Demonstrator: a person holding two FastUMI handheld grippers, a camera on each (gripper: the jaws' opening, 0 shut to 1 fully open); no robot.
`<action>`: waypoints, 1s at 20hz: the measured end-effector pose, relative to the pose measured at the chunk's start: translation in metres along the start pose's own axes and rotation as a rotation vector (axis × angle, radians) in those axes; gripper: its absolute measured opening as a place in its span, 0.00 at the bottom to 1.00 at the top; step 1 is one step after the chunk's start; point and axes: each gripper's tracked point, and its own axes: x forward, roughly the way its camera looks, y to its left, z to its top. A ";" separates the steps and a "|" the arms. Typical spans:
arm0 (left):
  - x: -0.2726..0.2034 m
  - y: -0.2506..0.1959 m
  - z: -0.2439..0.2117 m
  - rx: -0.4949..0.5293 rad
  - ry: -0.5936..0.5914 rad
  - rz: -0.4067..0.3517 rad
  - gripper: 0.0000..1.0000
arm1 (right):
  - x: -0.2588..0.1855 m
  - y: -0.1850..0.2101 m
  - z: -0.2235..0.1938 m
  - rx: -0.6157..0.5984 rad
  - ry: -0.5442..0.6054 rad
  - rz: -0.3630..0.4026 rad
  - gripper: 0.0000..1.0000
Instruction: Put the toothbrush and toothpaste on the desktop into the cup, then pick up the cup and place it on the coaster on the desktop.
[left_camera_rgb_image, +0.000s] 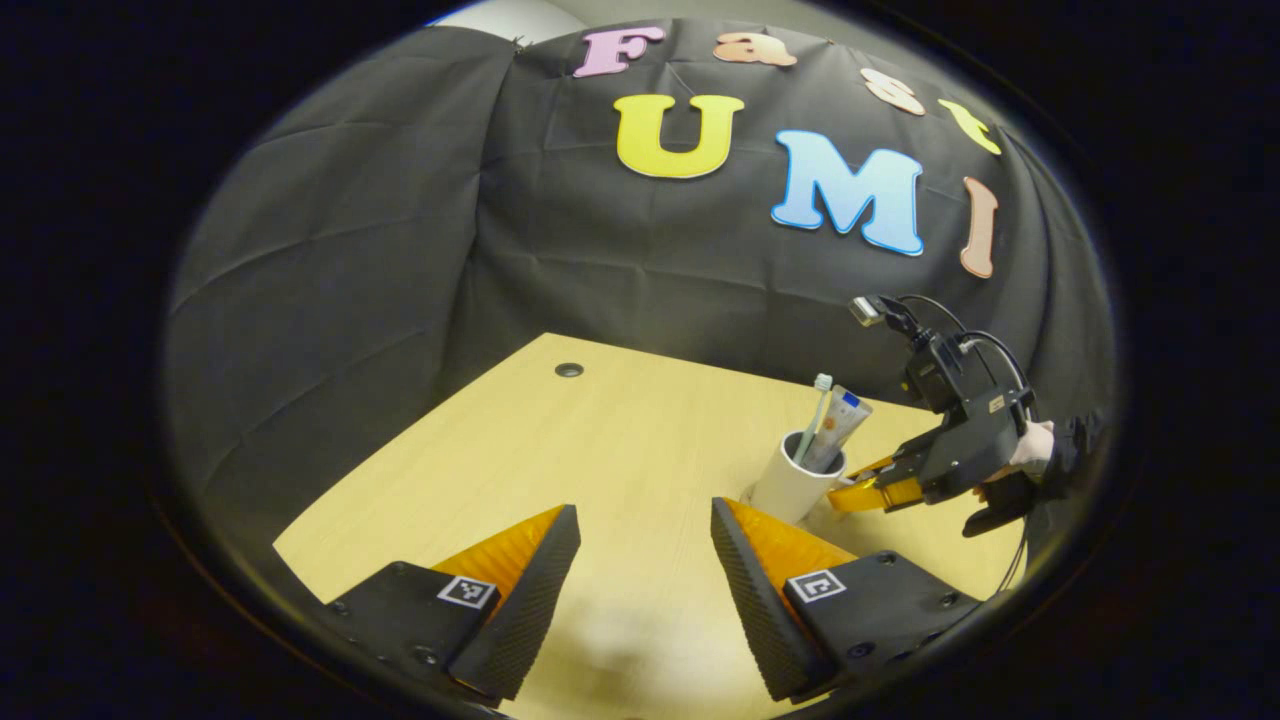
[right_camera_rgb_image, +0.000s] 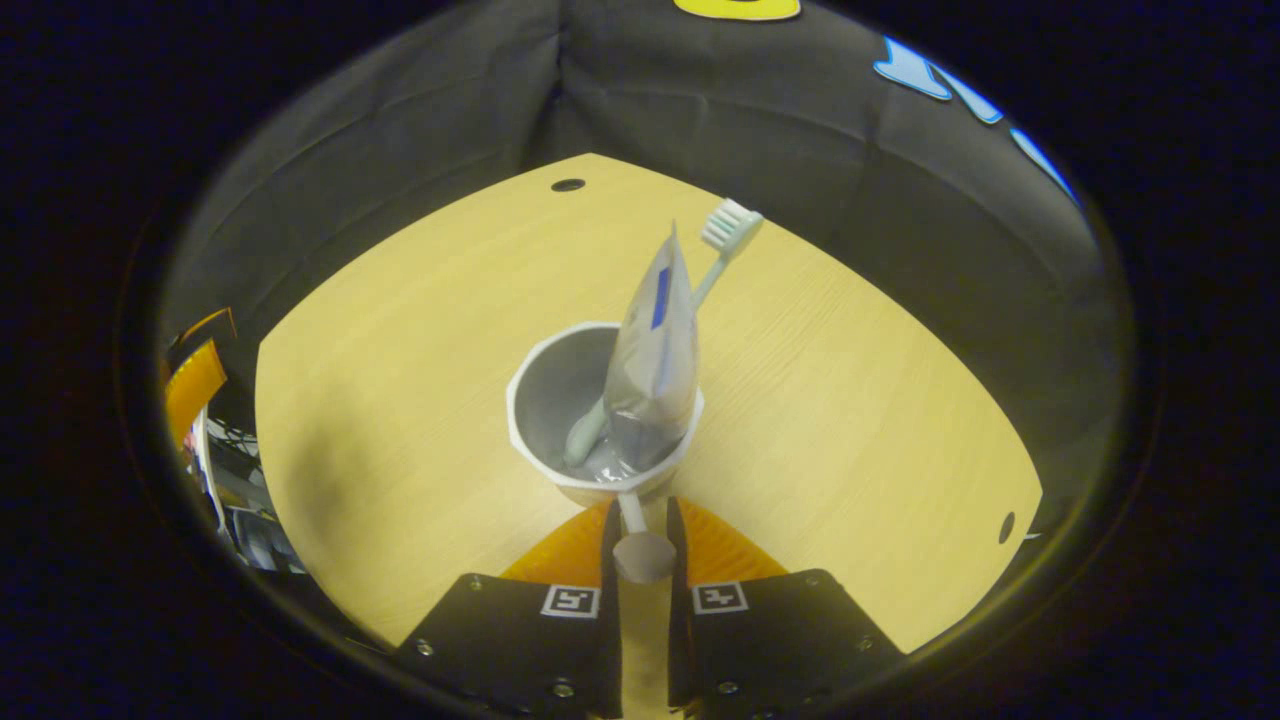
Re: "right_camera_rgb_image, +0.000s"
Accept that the white cup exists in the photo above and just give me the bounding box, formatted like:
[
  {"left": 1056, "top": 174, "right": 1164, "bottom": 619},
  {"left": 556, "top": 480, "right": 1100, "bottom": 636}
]
[{"left": 506, "top": 321, "right": 706, "bottom": 586}]

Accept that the black backdrop cloth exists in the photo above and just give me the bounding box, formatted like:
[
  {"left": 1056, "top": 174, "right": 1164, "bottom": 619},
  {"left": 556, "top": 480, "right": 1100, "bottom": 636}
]
[{"left": 160, "top": 0, "right": 1136, "bottom": 561}]

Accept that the white toothbrush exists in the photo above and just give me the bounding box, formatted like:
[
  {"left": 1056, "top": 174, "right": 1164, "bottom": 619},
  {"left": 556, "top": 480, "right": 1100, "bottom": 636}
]
[{"left": 562, "top": 198, "right": 765, "bottom": 471}]

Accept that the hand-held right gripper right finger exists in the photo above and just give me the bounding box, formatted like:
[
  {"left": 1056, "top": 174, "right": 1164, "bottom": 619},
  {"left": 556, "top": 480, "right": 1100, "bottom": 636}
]
[{"left": 666, "top": 496, "right": 906, "bottom": 719}]

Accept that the white toothpaste tube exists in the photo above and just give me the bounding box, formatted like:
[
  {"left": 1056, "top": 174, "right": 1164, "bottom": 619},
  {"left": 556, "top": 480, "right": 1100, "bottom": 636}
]
[{"left": 600, "top": 222, "right": 701, "bottom": 481}]

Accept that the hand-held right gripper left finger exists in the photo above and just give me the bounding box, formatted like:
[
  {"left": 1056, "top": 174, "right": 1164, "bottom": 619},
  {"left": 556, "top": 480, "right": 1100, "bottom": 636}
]
[{"left": 395, "top": 498, "right": 623, "bottom": 719}]

